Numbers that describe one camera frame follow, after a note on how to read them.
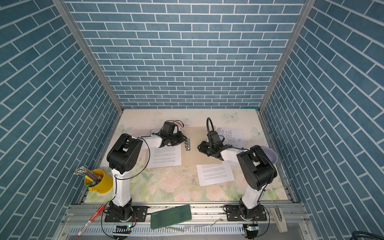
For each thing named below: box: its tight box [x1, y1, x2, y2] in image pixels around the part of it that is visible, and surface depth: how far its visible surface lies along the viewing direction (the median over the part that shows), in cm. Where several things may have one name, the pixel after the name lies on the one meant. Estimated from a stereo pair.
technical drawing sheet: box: [217, 127, 244, 148], surface depth 107 cm
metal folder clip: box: [184, 138, 191, 151], surface depth 101 cm
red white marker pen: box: [76, 205, 105, 237], surface depth 73 cm
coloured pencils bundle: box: [73, 166, 103, 188], surface depth 75 cm
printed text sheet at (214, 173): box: [196, 163, 235, 187], surface depth 89 cm
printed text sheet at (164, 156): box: [147, 144, 182, 169], surface depth 96 cm
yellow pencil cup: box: [84, 169, 114, 194], surface depth 79 cm
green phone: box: [150, 204, 192, 230], surface depth 74 cm
